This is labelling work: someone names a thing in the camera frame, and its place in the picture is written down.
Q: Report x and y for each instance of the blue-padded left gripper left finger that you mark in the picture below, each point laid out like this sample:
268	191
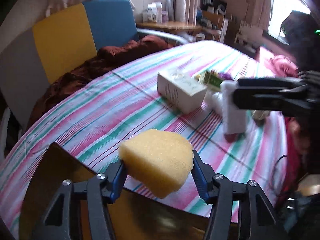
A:
61	218

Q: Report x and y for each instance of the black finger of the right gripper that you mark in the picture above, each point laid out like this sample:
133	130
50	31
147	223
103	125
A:
287	95

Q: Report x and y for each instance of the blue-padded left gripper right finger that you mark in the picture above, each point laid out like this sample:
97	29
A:
256	216

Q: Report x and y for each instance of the white foam block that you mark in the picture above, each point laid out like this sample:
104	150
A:
234	119

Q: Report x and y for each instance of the yellow sponge block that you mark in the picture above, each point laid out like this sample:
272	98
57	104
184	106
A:
161	160

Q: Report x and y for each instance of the beige medicine box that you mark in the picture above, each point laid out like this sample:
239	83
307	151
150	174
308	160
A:
182	91

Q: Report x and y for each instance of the gold metal tray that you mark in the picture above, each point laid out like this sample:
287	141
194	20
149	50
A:
133	216

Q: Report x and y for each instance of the striped pink green bedsheet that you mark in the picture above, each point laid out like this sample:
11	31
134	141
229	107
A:
91	124

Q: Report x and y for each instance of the cluttered wooden shelf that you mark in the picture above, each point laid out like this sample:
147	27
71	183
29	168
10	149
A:
213	20

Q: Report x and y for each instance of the wooden side table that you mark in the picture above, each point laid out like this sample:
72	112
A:
172	27

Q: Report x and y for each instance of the pink patterned curtain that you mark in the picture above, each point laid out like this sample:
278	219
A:
182	10

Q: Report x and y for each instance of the dark red blanket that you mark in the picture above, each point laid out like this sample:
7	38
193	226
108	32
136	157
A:
108	58

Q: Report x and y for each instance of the white product box on table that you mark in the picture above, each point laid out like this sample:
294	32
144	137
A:
154	11

